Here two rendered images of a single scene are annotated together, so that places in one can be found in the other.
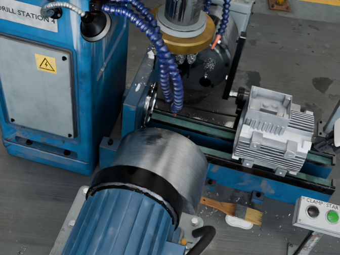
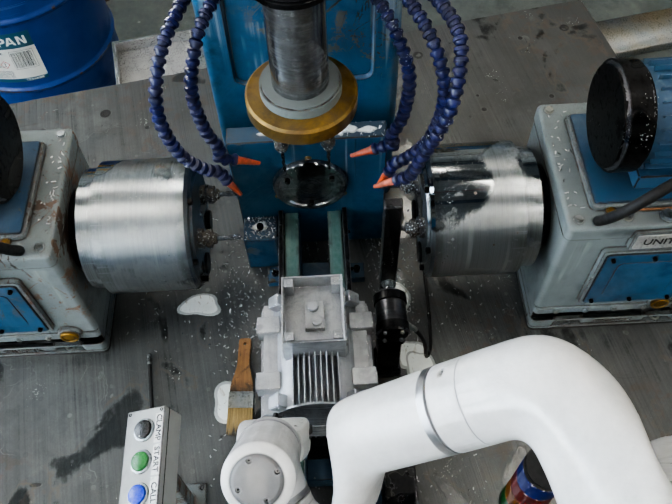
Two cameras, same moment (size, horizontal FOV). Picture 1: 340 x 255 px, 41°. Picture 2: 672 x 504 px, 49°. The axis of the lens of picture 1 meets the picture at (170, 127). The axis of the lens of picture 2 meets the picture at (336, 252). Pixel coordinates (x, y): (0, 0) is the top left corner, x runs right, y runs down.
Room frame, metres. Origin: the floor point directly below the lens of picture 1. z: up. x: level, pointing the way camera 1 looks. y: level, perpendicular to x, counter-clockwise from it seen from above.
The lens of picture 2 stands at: (0.92, -0.82, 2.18)
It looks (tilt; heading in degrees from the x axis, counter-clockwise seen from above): 58 degrees down; 83
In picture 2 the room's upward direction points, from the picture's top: 2 degrees counter-clockwise
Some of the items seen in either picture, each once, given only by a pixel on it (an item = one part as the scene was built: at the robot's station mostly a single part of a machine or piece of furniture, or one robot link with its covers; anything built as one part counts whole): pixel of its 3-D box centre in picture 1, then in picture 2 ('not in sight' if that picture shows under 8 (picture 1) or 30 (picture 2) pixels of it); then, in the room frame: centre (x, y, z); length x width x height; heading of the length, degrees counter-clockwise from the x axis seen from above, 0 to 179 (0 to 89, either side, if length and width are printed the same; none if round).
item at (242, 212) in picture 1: (230, 209); (242, 385); (0.80, -0.24, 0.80); 0.21 x 0.05 x 0.01; 81
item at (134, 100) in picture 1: (130, 108); (310, 174); (0.99, 0.14, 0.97); 0.30 x 0.11 x 0.34; 174
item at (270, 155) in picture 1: (271, 135); (317, 364); (0.95, -0.31, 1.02); 0.20 x 0.19 x 0.19; 84
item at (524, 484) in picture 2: not in sight; (542, 473); (1.22, -0.59, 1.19); 0.06 x 0.06 x 0.04
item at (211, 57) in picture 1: (201, 41); (486, 208); (1.31, -0.06, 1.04); 0.41 x 0.25 x 0.25; 174
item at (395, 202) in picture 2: (234, 68); (390, 247); (1.10, -0.16, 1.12); 0.04 x 0.03 x 0.26; 84
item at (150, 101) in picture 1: (150, 103); (310, 186); (0.99, 0.07, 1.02); 0.15 x 0.02 x 0.15; 174
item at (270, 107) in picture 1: (267, 110); (313, 318); (0.95, -0.27, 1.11); 0.12 x 0.11 x 0.07; 84
